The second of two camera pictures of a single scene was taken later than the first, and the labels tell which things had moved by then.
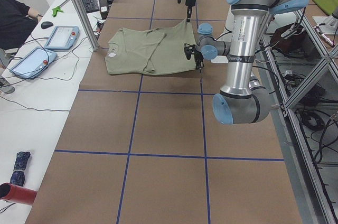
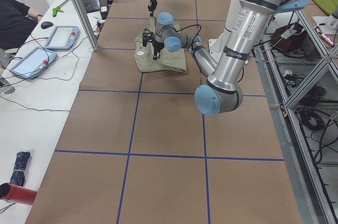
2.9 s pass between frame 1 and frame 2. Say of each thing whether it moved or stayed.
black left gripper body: moved
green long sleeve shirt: moved
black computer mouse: stayed
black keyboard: stayed
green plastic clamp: stayed
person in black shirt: stayed
